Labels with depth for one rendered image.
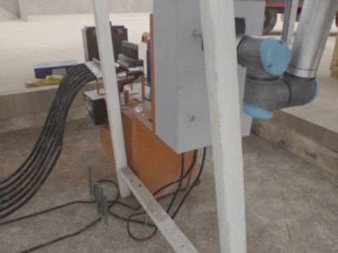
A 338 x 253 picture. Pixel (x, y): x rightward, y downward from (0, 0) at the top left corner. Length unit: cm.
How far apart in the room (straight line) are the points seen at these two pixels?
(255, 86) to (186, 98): 39
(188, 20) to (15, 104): 256
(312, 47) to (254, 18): 45
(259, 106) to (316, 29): 24
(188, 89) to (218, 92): 41
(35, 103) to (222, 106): 279
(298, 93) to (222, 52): 28
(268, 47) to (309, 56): 15
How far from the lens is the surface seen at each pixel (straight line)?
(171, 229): 142
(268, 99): 80
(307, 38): 84
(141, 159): 176
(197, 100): 114
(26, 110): 335
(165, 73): 116
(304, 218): 202
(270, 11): 973
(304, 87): 88
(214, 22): 69
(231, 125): 75
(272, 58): 76
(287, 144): 276
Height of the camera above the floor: 123
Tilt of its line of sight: 24 degrees down
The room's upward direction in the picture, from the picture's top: straight up
